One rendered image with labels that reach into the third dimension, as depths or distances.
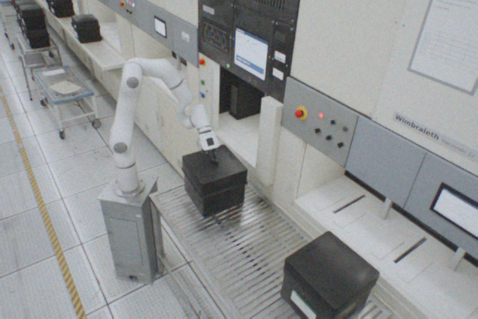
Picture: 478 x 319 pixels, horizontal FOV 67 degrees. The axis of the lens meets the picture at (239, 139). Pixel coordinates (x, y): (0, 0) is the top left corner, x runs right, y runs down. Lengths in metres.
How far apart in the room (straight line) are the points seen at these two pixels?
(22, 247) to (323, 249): 2.34
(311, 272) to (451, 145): 0.72
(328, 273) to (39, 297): 1.99
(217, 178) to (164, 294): 1.07
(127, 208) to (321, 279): 1.22
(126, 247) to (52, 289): 0.64
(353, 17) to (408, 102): 0.39
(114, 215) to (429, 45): 1.88
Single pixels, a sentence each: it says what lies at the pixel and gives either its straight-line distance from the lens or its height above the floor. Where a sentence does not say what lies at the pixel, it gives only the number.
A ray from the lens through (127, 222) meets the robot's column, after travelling 2.36.
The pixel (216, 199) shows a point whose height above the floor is 0.87.
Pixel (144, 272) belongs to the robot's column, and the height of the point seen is 0.12.
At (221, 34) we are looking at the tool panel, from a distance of 2.23.
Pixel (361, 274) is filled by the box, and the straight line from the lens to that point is 1.65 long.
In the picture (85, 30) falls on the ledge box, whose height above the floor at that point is 0.96.
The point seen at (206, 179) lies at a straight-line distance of 1.94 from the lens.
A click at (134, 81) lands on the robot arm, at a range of 1.84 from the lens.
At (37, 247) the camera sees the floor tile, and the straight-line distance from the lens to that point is 3.23.
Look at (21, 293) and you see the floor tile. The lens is 3.00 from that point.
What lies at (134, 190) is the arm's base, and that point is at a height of 0.77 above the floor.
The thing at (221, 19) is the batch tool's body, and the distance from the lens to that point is 2.21.
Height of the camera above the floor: 2.26
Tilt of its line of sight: 33 degrees down
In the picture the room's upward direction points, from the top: 3 degrees clockwise
